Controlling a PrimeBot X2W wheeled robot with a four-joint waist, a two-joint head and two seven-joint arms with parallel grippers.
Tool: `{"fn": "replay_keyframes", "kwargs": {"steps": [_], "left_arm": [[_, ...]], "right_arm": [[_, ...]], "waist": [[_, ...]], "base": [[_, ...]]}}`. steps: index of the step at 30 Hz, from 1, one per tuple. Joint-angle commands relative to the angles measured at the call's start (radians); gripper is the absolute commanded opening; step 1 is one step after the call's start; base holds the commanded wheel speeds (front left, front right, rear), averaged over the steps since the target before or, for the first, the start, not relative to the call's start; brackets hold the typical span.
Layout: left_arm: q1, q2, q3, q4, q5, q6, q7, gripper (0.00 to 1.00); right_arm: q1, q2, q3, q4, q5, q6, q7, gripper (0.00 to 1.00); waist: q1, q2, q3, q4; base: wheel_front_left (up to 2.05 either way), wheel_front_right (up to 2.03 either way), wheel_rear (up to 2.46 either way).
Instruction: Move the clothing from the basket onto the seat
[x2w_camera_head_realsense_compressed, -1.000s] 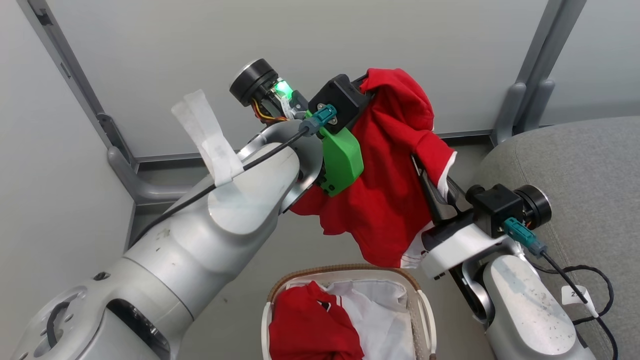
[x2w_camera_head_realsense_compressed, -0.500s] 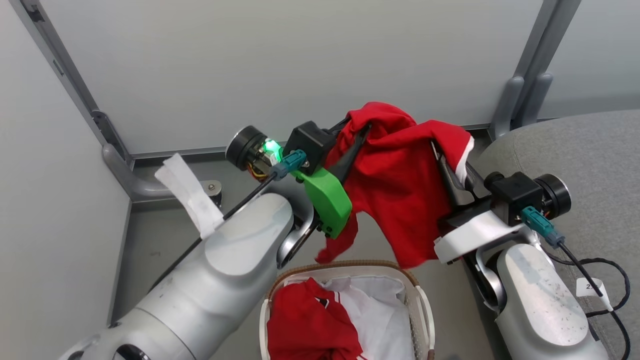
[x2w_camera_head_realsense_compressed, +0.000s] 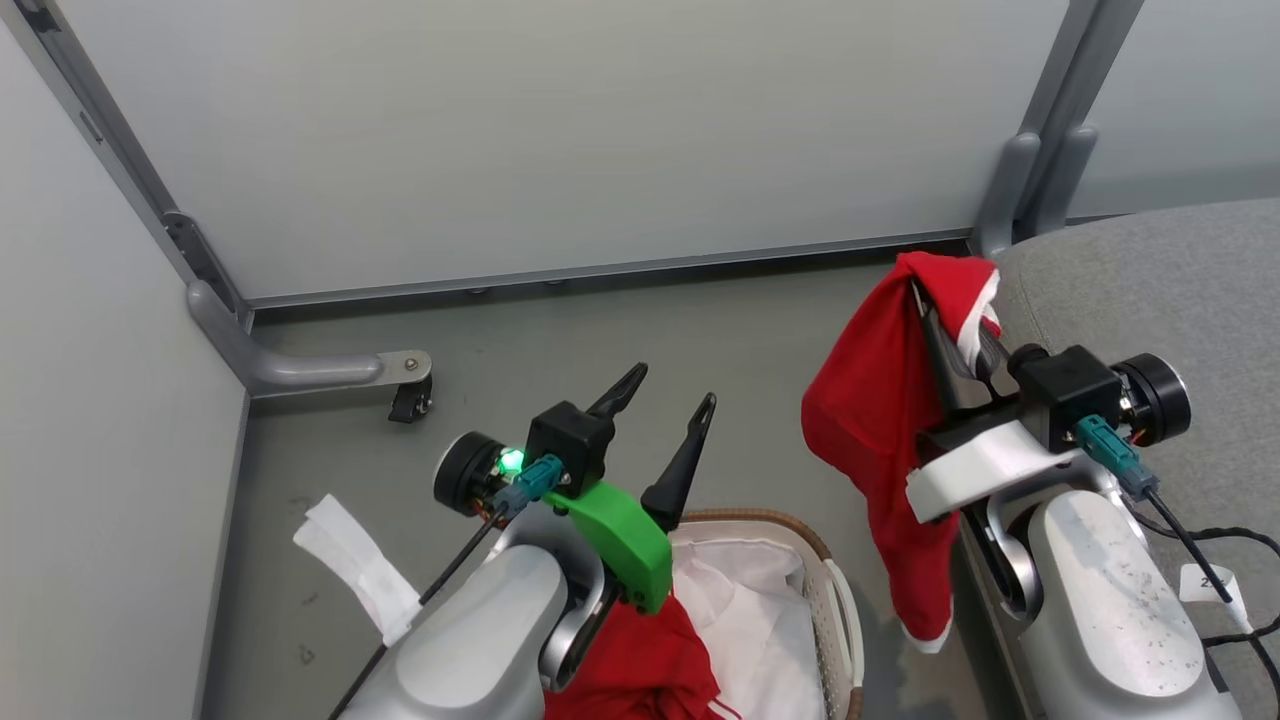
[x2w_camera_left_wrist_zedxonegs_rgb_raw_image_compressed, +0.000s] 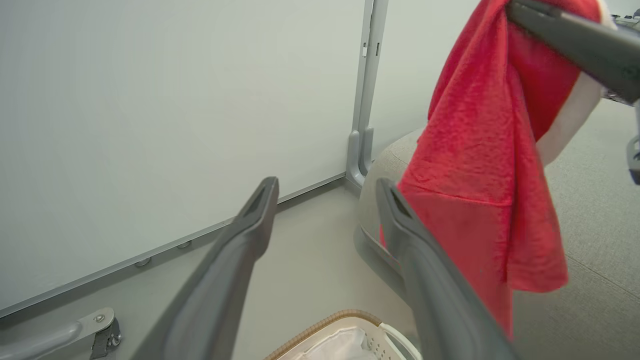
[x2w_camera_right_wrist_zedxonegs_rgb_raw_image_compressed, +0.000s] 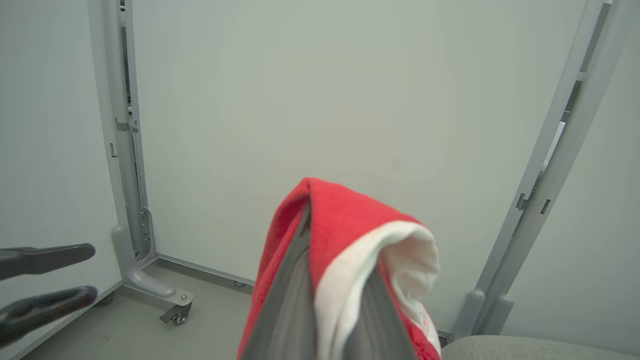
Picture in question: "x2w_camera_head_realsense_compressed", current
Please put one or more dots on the grey metal partition foot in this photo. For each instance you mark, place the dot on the grey metal partition foot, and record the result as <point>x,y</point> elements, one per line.
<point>290,370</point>

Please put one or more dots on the white basket liner cloth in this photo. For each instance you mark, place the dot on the white basket liner cloth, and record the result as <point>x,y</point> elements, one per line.
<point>760,630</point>

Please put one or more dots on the plain red garment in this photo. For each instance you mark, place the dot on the plain red garment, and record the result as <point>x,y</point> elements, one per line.
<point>640,665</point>

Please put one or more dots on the white laundry basket brown rim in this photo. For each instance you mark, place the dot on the white laundry basket brown rim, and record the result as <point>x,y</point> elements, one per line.
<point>835,600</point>

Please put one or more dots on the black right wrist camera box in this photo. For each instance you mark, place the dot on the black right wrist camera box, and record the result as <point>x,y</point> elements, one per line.
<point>1065,395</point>

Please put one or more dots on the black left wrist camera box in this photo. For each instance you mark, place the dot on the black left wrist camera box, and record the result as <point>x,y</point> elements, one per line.
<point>568,440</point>

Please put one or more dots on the red garment with white trim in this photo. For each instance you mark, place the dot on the red garment with white trim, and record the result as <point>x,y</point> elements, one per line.
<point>870,400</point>

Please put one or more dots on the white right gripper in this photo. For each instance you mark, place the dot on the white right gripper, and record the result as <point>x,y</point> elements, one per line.
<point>985,465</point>

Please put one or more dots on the grey partition bottom rail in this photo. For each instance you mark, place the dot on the grey partition bottom rail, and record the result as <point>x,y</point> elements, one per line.
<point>600,272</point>

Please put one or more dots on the black caster wheel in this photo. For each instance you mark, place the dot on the black caster wheel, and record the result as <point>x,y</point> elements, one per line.
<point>410,402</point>

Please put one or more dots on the grey fabric sofa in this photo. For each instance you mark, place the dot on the grey fabric sofa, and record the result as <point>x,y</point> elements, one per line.
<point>1180,290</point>

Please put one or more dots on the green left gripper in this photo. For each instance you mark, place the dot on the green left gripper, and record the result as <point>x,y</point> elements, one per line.
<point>630,545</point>

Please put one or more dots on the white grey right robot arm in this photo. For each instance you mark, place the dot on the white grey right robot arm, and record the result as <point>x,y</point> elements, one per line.
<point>1110,610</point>

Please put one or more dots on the white tape tag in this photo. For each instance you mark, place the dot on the white tape tag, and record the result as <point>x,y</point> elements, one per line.
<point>355,560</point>

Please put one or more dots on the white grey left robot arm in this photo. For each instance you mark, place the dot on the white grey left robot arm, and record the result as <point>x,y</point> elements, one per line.
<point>480,640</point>

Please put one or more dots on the grey partition post with bracket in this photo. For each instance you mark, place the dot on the grey partition post with bracket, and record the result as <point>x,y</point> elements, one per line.
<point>120,150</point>

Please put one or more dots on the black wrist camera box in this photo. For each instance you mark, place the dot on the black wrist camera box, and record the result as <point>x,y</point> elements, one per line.
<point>1065,395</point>
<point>568,440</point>

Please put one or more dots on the grey partition post twin feet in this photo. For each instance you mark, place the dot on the grey partition post twin feet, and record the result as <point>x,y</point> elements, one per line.
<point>1050,150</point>

